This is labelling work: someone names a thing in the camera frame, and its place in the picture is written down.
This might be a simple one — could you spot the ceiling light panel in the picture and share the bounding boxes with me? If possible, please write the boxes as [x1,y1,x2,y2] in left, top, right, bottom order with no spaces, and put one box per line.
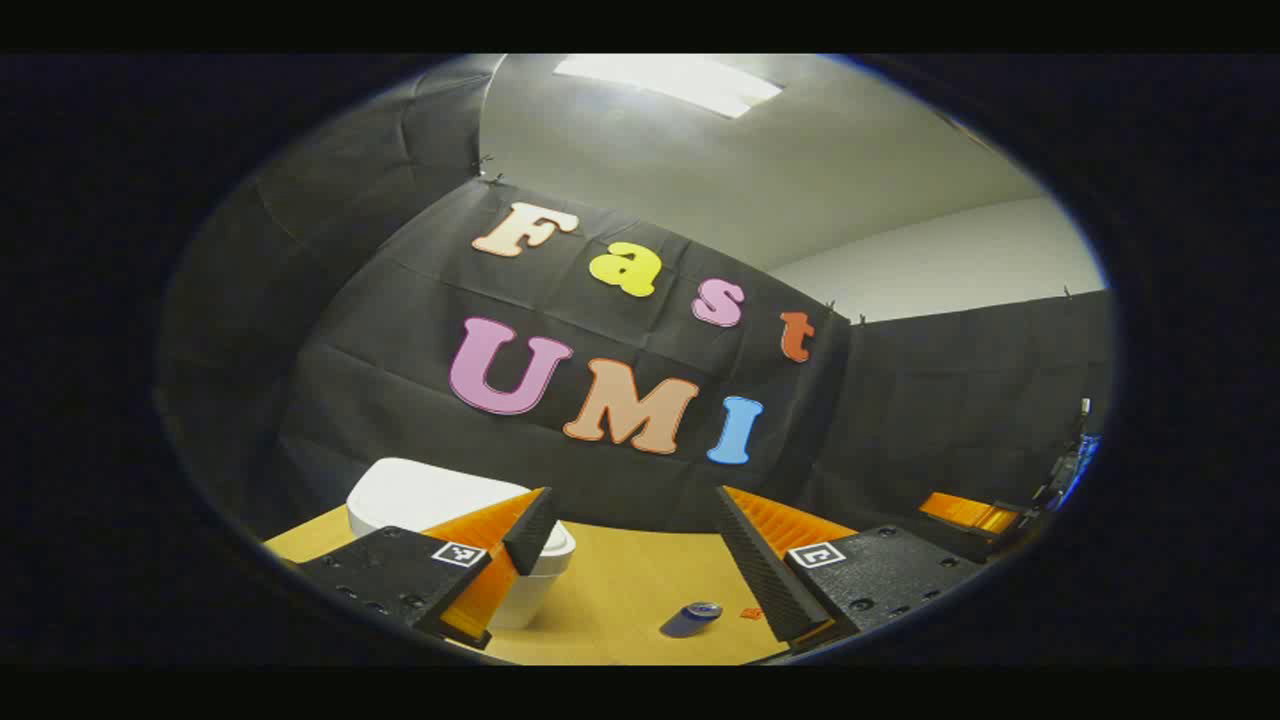
[553,55,784,119]

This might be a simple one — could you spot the blue pop can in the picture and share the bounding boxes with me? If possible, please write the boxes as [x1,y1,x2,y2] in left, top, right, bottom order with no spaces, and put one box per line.
[659,601,723,639]

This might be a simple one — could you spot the white desktop garbage bin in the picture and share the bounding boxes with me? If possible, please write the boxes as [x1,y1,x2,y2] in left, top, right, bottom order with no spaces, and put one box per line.
[346,458,578,631]

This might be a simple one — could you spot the black backdrop cloth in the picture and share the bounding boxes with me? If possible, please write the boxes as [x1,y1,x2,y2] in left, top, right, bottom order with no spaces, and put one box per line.
[155,55,1116,536]

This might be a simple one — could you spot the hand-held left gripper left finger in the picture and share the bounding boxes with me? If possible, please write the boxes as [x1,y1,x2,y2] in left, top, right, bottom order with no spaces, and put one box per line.
[297,487,561,651]

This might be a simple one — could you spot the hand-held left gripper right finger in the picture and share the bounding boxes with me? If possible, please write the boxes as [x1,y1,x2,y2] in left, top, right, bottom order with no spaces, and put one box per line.
[713,486,986,656]

